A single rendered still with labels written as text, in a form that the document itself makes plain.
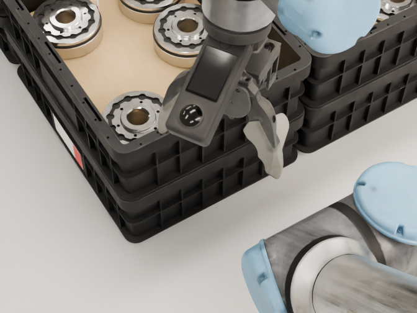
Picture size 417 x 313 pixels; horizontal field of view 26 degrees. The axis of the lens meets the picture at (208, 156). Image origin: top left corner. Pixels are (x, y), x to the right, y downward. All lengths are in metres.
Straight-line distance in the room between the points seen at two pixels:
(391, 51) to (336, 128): 0.15
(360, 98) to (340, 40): 0.61
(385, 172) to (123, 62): 0.44
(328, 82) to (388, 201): 0.27
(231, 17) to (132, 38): 0.51
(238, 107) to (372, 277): 0.22
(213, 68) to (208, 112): 0.05
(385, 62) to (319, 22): 0.61
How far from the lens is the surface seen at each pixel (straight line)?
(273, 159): 1.00
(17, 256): 1.32
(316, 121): 1.35
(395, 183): 1.10
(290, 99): 1.24
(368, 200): 1.07
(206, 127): 0.89
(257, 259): 1.04
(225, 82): 0.90
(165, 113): 1.03
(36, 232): 1.34
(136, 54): 1.35
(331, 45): 0.77
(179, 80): 0.98
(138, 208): 1.22
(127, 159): 1.12
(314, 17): 0.75
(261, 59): 0.97
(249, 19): 0.88
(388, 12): 1.39
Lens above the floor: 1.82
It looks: 54 degrees down
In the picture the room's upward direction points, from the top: straight up
